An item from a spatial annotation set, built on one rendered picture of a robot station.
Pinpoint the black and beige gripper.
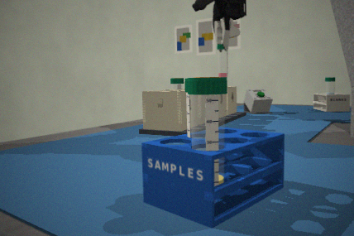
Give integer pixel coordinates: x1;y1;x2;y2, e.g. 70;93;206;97
213;0;246;51

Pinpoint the blue tube rack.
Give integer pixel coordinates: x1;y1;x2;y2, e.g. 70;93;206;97
141;128;285;228

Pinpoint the white tube rack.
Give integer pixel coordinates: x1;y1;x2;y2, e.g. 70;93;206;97
313;94;350;112

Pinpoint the blue bench mat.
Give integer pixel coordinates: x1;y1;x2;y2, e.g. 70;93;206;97
0;105;354;236

